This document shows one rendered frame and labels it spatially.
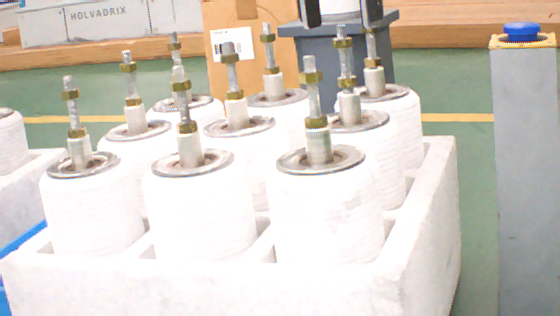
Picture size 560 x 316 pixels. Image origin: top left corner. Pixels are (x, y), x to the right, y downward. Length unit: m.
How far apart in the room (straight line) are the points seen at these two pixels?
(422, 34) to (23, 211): 1.80
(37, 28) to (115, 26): 0.45
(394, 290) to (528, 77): 0.28
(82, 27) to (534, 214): 2.77
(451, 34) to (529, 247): 1.81
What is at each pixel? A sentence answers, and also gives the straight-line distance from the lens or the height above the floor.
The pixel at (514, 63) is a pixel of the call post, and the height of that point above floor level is 0.30.
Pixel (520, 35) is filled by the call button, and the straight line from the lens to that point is 0.81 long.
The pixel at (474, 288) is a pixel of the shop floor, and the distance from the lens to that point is 1.00.
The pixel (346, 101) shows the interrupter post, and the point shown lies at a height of 0.28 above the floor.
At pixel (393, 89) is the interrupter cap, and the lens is 0.91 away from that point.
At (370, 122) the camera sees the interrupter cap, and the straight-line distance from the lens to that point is 0.78.
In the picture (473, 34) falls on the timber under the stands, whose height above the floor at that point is 0.04.
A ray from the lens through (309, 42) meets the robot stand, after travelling 1.18.
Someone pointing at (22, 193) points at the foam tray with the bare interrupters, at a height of 0.16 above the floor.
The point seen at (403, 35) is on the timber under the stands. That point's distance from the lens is 2.66.
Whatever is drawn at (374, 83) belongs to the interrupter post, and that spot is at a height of 0.27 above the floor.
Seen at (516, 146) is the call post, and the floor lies 0.21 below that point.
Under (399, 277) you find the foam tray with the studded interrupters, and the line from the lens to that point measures 0.63.
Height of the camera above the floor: 0.45
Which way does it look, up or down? 16 degrees down
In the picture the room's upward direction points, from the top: 7 degrees counter-clockwise
